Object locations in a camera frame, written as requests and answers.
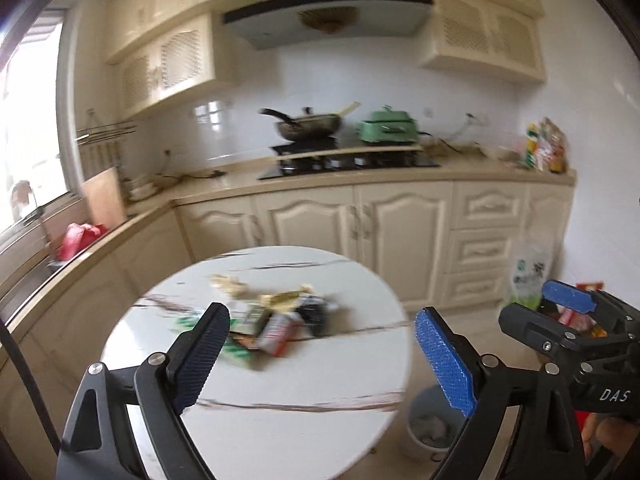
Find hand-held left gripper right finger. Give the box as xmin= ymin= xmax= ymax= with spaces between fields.
xmin=414 ymin=306 xmax=587 ymax=480

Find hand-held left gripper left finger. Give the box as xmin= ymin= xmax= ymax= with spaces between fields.
xmin=57 ymin=301 xmax=232 ymax=480

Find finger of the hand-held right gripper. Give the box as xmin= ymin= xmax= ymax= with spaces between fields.
xmin=542 ymin=280 xmax=640 ymax=333
xmin=498 ymin=304 xmax=608 ymax=358

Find green white wrapper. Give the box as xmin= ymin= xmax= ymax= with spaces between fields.
xmin=172 ymin=310 xmax=254 ymax=367

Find green packet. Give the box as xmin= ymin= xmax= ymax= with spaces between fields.
xmin=235 ymin=305 xmax=274 ymax=337

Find white plastic bag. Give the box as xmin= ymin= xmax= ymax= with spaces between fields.
xmin=412 ymin=412 xmax=452 ymax=444

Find cream wrapper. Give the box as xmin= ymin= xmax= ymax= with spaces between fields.
xmin=210 ymin=274 xmax=251 ymax=301

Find red orange snack wrapper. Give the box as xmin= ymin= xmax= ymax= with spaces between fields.
xmin=255 ymin=310 xmax=304 ymax=357

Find grey trash bin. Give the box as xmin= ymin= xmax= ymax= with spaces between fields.
xmin=406 ymin=385 xmax=474 ymax=462

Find yellow packet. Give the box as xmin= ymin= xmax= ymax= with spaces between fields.
xmin=257 ymin=285 xmax=316 ymax=311

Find black wrapper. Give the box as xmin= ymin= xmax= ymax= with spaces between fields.
xmin=300 ymin=296 xmax=334 ymax=337

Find person's right hand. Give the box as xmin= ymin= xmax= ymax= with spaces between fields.
xmin=582 ymin=412 xmax=640 ymax=468

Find red bag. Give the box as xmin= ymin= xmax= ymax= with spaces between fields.
xmin=555 ymin=282 xmax=606 ymax=337

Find white bag with green print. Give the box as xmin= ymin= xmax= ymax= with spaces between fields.
xmin=507 ymin=240 xmax=556 ymax=311

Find round white marble table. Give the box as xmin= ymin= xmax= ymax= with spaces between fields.
xmin=100 ymin=246 xmax=414 ymax=480

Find colourful packages on counter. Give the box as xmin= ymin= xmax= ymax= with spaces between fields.
xmin=522 ymin=117 xmax=571 ymax=174

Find red plastic basin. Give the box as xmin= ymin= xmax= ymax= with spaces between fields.
xmin=59 ymin=222 xmax=109 ymax=261

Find stack of white bowls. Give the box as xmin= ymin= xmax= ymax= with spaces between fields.
xmin=122 ymin=175 xmax=159 ymax=202

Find steel sink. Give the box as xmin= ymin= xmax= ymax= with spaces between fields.
xmin=0 ymin=255 xmax=63 ymax=313

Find wooden cutting board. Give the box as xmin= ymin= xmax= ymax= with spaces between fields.
xmin=80 ymin=166 xmax=127 ymax=229

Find black gas stove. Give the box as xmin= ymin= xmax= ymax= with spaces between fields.
xmin=257 ymin=152 xmax=442 ymax=181

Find steel kitchen faucet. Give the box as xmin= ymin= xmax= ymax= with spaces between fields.
xmin=10 ymin=182 xmax=45 ymax=223

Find black induction cooker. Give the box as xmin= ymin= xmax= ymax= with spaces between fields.
xmin=270 ymin=137 xmax=346 ymax=154

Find green electric pot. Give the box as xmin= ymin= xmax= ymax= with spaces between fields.
xmin=356 ymin=106 xmax=422 ymax=145

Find lattice door cabinet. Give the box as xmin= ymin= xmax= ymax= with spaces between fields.
xmin=417 ymin=0 xmax=547 ymax=84
xmin=105 ymin=12 xmax=236 ymax=121

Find sliding glass window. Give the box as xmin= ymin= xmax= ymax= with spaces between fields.
xmin=0 ymin=7 xmax=71 ymax=231

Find black range hood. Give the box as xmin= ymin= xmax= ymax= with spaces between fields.
xmin=222 ymin=0 xmax=435 ymax=51

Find thin black cable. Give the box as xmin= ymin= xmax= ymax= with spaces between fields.
xmin=0 ymin=310 xmax=62 ymax=461

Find wall utensil rack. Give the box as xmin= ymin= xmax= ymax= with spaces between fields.
xmin=75 ymin=109 xmax=139 ymax=162

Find black wok with handle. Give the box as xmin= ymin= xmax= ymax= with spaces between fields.
xmin=258 ymin=106 xmax=346 ymax=142

